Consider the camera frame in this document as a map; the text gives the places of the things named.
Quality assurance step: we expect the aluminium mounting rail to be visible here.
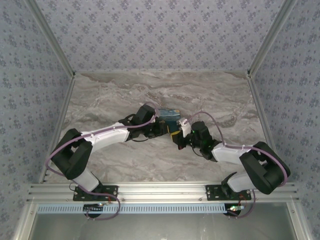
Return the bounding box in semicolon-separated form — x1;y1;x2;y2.
27;182;300;204

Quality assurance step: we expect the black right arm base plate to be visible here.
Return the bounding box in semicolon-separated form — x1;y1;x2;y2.
205;184;252;202

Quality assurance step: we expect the aluminium frame post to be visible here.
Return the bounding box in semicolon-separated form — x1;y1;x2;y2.
287;201;312;240
12;202;38;240
246;0;300;77
24;0;77;77

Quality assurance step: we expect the aluminium lower frame post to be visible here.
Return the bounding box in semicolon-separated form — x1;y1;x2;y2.
287;201;312;240
12;202;38;240

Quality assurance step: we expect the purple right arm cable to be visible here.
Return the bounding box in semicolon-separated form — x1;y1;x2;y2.
184;111;290;220

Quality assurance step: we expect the small black circuit board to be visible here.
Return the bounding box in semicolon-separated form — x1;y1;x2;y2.
83;203;105;216
224;203;245;217

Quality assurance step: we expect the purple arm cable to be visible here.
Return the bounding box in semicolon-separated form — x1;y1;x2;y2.
44;101;162;221
184;111;290;220

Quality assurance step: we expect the light blue slotted cable duct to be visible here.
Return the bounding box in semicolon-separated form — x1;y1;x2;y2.
36;202;226;215

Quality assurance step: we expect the aluminium table side rail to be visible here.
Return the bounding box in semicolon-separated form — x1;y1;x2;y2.
246;73;286;181
37;73;77;185

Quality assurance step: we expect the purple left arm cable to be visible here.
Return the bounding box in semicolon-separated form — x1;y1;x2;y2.
44;101;162;221

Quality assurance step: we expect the blue starry night tin box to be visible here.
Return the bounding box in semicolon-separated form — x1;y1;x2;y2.
158;108;182;134

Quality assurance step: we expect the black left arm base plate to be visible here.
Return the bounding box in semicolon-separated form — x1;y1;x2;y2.
72;184;119;202

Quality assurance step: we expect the grey metal panel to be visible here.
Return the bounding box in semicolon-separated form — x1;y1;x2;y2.
29;212;298;240

